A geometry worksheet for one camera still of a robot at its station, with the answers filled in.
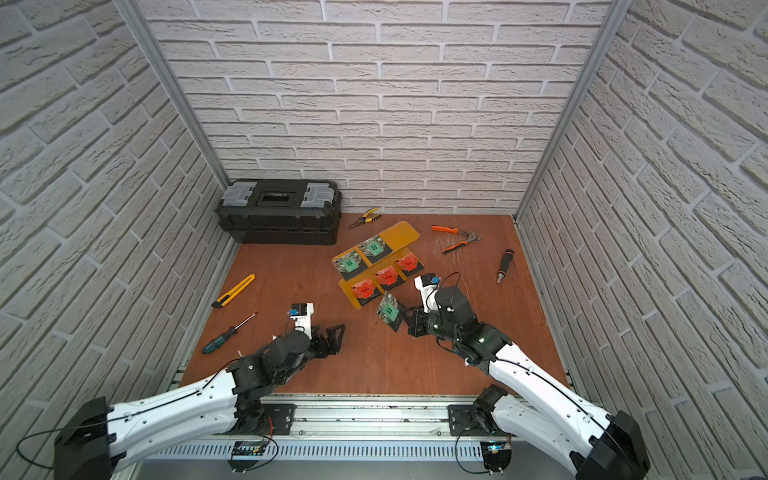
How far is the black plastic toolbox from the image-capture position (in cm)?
100

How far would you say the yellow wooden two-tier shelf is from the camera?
0.89 metres

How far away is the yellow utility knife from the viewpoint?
0.96 metres
